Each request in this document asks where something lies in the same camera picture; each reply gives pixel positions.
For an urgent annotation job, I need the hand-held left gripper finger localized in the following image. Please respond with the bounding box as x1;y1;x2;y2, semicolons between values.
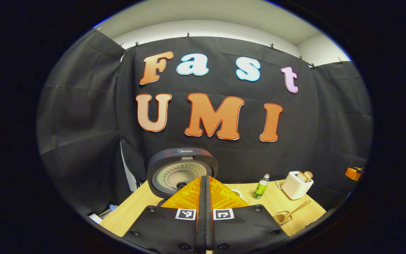
123;175;207;254
206;175;290;254

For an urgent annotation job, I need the wooden spoon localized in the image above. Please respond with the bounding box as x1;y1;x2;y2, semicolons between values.
276;200;311;223

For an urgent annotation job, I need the black silver rice cooker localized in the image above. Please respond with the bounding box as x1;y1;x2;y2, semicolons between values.
147;148;219;207

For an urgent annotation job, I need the wire chopstick holder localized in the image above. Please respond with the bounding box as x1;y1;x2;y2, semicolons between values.
275;211;293;226

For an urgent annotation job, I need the white toaster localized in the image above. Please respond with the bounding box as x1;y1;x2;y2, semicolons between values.
281;171;314;200

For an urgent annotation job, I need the green drink bottle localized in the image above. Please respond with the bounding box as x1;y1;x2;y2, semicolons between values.
253;174;270;200

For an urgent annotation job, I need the white ribbed object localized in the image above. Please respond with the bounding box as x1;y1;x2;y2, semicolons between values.
88;204;119;224

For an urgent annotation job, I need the row of black backdrop clips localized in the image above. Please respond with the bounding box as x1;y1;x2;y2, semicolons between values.
96;26;344;69

